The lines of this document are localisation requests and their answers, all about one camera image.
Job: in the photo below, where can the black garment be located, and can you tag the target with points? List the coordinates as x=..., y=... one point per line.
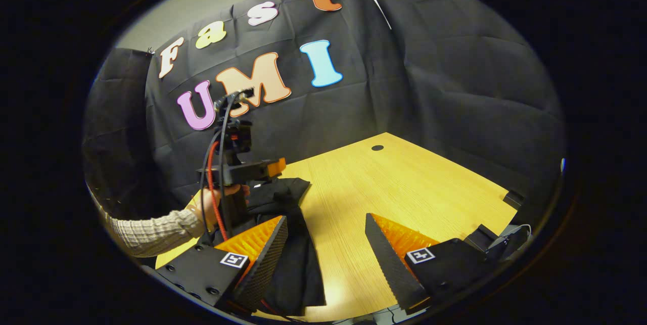
x=298, y=264

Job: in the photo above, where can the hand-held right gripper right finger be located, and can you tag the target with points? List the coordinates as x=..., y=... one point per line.
x=386, y=269

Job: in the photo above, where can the small black clamp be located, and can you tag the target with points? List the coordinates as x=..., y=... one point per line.
x=514, y=199

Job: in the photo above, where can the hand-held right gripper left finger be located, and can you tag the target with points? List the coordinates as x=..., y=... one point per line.
x=265, y=264

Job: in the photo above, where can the black backdrop cloth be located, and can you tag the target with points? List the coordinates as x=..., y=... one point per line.
x=429, y=87

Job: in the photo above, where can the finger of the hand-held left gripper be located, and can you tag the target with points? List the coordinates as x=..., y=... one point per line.
x=263, y=169

